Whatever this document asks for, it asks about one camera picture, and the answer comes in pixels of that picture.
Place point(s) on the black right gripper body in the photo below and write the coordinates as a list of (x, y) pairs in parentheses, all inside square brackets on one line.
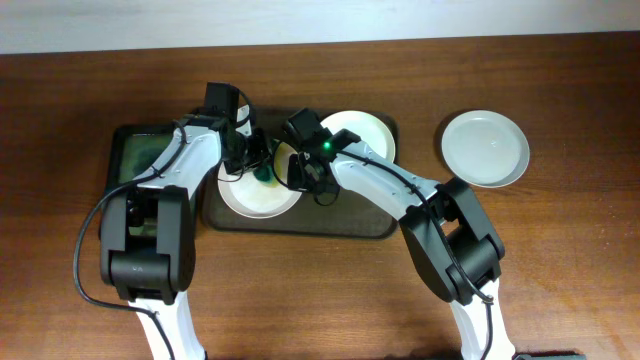
[(300, 178)]

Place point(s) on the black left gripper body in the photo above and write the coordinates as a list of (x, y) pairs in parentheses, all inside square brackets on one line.
[(255, 154)]

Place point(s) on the yellow green sponge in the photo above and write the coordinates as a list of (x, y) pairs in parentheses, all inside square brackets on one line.
[(269, 172)]

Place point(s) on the pink plate with green stain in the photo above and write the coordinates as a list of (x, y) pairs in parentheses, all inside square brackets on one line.
[(246, 196)]

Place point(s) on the light grey plate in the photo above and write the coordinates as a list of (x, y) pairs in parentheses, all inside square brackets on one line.
[(485, 149)]

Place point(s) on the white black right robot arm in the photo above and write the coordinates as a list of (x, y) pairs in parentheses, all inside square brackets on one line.
[(454, 247)]

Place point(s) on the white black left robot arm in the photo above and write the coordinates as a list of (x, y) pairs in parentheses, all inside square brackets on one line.
[(152, 275)]

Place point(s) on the dark brown serving tray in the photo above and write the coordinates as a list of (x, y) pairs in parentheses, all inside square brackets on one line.
[(350, 216)]

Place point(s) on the black water tray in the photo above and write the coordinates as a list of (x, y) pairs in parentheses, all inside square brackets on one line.
[(134, 149)]

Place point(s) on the cream plate with green stain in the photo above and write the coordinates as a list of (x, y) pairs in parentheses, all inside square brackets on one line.
[(368, 127)]

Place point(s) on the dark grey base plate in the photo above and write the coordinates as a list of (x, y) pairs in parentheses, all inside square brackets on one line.
[(550, 356)]

